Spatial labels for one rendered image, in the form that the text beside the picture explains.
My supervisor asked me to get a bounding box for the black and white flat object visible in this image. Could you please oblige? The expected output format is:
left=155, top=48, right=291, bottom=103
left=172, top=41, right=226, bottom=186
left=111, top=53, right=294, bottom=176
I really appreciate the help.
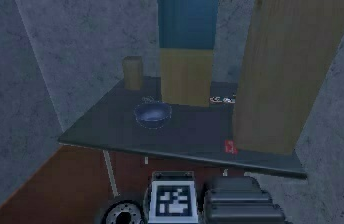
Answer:
left=209, top=94, right=237, bottom=105

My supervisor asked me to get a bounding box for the blue and yellow box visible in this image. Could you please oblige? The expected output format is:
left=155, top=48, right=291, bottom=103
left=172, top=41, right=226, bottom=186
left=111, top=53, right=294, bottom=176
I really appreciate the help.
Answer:
left=156, top=0, right=220, bottom=108

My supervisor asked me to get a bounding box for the blue bowl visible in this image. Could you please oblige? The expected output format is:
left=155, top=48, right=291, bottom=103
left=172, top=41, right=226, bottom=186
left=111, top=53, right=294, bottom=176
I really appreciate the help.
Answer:
left=133, top=101, right=173, bottom=129

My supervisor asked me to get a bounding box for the dark grey table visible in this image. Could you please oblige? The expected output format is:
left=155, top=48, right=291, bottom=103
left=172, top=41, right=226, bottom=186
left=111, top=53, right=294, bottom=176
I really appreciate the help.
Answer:
left=57, top=75, right=308, bottom=197

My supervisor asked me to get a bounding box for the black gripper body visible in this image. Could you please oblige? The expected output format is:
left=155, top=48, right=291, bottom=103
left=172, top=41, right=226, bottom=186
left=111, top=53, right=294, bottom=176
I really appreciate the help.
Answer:
left=101, top=199, right=147, bottom=224

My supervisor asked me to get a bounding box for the small red card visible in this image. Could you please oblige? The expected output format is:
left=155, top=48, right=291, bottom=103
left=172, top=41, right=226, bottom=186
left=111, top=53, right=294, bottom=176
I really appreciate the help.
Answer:
left=224, top=139, right=239, bottom=155

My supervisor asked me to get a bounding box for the tall brown wooden box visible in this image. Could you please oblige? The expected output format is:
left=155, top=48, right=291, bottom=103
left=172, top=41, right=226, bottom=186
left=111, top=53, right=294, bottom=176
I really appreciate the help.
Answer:
left=232, top=0, right=344, bottom=156

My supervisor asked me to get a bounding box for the small brown wooden box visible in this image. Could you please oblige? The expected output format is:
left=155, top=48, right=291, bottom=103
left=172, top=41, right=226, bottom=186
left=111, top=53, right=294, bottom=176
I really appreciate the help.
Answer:
left=122, top=55, right=144, bottom=91

